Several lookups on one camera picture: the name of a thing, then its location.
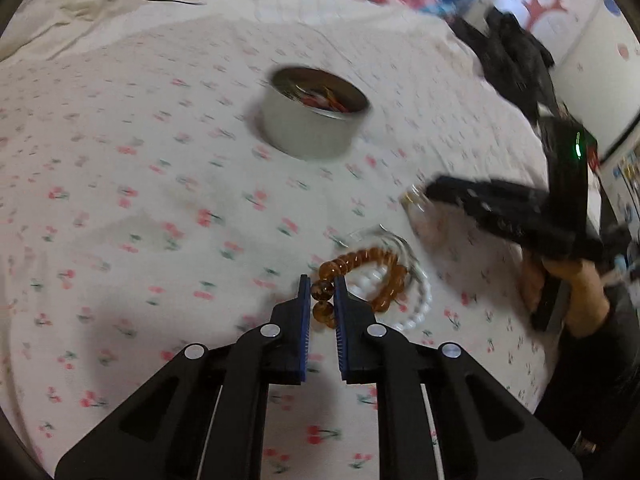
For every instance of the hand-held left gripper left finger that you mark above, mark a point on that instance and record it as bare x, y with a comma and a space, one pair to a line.
303, 330

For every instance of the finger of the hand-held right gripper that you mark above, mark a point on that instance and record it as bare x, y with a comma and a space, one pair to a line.
515, 225
480, 191

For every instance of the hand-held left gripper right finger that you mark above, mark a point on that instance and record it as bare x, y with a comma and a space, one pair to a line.
342, 330

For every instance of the round metal tin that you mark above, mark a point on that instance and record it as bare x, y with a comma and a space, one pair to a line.
305, 135

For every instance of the person's right forearm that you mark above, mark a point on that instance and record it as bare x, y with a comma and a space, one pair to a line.
600, 375

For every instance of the person's right hand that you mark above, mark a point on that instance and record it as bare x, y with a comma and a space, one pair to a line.
585, 295

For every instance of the black jacket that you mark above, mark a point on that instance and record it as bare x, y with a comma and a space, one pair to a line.
510, 55

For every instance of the cherry print bed sheet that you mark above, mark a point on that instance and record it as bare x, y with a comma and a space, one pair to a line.
150, 210

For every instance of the white striped duvet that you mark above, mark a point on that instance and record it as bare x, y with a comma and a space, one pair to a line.
100, 0

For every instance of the red tree wall sticker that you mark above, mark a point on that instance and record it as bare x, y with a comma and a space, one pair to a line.
536, 5

